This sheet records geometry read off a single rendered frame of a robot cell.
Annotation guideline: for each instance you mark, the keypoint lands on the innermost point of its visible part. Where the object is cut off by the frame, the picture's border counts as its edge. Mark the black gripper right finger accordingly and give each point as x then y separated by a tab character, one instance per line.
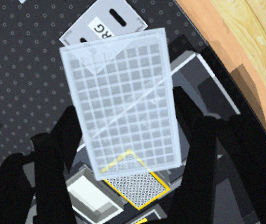
194	201

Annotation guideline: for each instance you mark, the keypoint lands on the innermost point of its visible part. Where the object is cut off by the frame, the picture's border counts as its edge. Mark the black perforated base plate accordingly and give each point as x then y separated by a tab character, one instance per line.
34	91

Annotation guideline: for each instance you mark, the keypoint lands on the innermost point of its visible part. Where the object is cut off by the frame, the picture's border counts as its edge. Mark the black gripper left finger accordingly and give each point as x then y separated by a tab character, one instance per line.
41	174

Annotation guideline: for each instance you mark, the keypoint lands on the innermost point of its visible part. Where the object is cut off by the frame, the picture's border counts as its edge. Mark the white open reservoir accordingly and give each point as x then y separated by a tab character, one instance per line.
91	198

